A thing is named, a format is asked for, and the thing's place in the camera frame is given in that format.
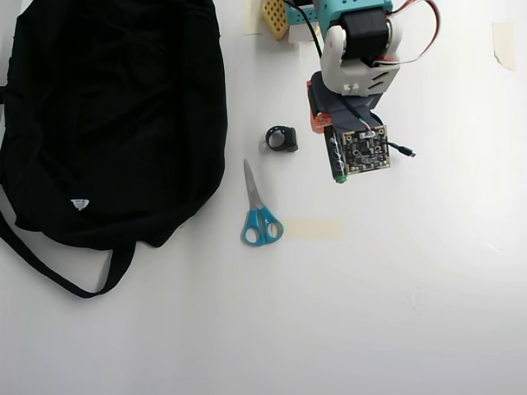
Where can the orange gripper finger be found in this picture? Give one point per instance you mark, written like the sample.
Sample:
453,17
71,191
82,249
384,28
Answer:
319,123

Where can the grey-blue gripper body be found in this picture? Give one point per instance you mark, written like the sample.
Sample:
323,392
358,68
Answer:
316,104

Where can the green-capped black marker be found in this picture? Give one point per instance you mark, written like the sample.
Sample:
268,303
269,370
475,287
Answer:
334,160

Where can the black fabric bag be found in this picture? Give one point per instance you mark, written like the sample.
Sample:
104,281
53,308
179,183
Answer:
111,123

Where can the yellow perforated plastic part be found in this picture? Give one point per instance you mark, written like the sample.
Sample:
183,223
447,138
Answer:
275,20

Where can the long beige masking tape strip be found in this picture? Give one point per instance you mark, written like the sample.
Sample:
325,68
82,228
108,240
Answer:
313,229

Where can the beige masking tape piece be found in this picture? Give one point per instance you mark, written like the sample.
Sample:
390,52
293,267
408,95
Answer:
505,45
251,18

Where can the dark blue camera mount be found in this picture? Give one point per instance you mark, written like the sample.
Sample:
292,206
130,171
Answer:
350,119

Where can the camera circuit board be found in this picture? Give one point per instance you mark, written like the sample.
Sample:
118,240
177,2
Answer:
368,150

